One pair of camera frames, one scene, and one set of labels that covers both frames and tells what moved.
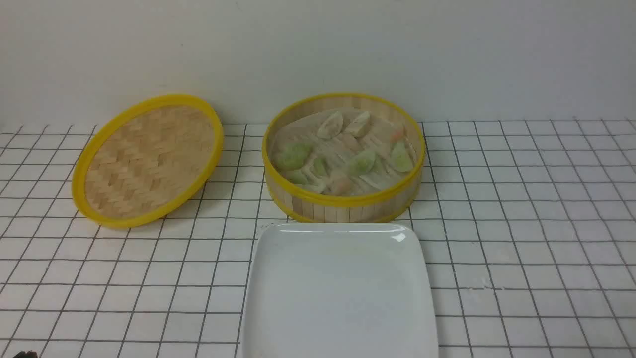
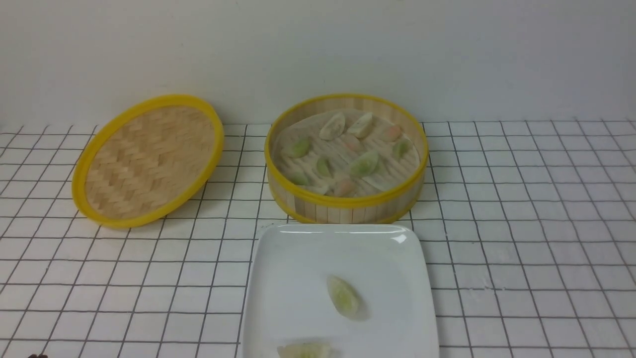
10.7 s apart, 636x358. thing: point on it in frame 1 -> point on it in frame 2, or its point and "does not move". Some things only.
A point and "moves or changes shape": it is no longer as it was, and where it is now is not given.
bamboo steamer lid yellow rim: [144, 158] does not move
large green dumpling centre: [363, 163] does not move
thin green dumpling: [377, 165] -> [304, 350]
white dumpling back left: [332, 127] does not move
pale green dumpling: [380, 179] -> [344, 297]
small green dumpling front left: [296, 177] does not move
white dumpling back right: [360, 127] does not move
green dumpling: [400, 158] moves or changes shape
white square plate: [337, 290] does not move
